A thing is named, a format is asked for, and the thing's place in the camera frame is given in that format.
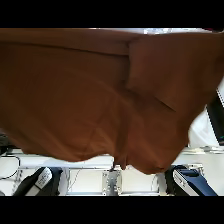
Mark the rust brown shirt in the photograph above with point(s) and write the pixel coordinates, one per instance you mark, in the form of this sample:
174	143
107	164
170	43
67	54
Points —
100	96

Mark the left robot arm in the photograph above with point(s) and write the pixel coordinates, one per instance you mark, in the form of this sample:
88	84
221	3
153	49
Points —
38	182

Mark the white cloth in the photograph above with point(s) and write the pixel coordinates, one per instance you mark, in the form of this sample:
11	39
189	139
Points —
201	131

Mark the silver frame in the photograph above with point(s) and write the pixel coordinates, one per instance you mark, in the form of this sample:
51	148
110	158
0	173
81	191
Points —
83	173

